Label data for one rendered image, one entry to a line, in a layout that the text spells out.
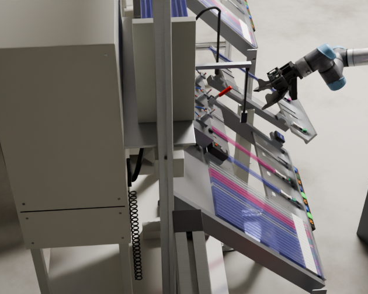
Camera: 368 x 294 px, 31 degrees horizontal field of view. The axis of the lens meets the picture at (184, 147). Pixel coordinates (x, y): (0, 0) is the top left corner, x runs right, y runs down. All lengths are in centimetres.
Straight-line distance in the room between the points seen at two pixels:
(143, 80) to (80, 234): 53
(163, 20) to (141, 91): 33
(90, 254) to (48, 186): 70
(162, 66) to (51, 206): 59
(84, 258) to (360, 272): 143
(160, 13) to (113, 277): 123
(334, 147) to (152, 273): 182
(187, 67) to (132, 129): 24
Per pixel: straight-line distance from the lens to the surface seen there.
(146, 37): 169
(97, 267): 249
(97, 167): 182
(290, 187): 262
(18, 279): 331
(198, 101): 229
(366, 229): 342
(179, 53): 172
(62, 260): 253
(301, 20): 511
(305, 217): 252
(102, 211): 194
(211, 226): 202
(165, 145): 173
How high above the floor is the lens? 256
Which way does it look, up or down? 41 degrees down
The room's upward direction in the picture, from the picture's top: straight up
